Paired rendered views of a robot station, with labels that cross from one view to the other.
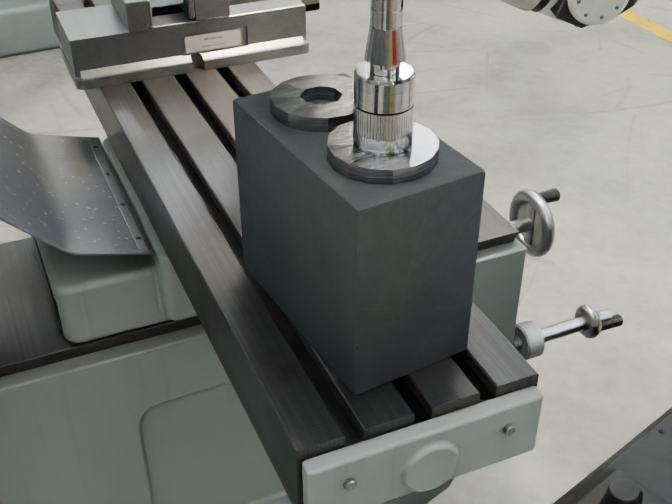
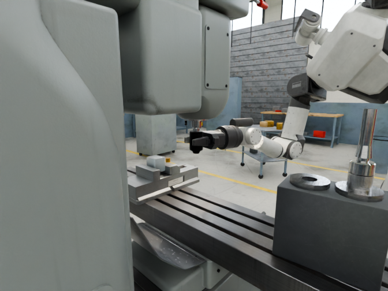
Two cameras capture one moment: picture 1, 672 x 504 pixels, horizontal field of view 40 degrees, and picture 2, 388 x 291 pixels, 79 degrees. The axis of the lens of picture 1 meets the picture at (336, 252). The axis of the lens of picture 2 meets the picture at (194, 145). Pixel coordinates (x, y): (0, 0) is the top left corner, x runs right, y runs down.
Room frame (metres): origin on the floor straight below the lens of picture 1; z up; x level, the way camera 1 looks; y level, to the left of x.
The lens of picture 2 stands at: (0.35, 0.49, 1.38)
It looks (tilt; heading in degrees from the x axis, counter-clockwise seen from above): 12 degrees down; 336
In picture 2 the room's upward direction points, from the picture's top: straight up
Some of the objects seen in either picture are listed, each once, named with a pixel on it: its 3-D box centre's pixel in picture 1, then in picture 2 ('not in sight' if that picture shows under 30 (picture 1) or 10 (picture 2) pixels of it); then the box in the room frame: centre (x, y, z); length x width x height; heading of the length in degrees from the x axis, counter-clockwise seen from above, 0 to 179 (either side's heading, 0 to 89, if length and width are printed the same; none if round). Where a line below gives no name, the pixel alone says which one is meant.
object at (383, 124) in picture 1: (383, 112); (359, 176); (0.65, -0.04, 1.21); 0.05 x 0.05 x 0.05
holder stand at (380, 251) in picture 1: (350, 218); (327, 222); (0.70, -0.01, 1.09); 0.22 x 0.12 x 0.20; 30
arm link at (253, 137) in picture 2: not in sight; (241, 133); (1.11, -0.04, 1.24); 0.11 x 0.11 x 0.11; 9
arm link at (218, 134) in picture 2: not in sight; (216, 138); (1.10, 0.07, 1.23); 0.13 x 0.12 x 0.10; 9
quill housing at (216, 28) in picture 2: not in sight; (195, 68); (1.09, 0.17, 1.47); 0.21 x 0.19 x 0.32; 24
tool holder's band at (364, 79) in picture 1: (384, 76); (362, 163); (0.65, -0.04, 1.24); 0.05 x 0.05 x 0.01
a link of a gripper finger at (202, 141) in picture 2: not in sight; (201, 141); (1.06, 0.16, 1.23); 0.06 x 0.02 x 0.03; 99
